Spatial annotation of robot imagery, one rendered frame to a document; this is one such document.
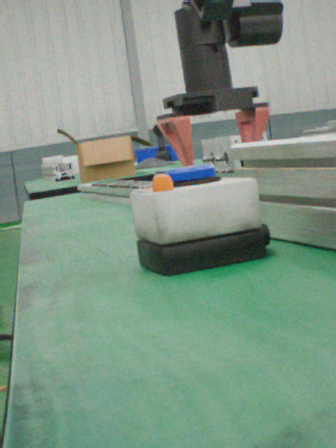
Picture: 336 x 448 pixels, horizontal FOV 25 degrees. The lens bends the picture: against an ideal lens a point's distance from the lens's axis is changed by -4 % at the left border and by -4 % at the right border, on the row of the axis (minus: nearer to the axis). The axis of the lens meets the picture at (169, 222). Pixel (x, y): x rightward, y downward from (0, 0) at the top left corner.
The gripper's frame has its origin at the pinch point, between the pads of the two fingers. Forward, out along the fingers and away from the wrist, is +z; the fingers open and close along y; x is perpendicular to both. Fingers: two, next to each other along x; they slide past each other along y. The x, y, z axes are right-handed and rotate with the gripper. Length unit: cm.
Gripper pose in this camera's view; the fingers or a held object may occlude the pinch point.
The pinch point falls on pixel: (221, 167)
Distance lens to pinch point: 93.6
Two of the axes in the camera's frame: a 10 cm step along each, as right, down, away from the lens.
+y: 9.5, -1.6, 2.8
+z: 1.4, 9.9, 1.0
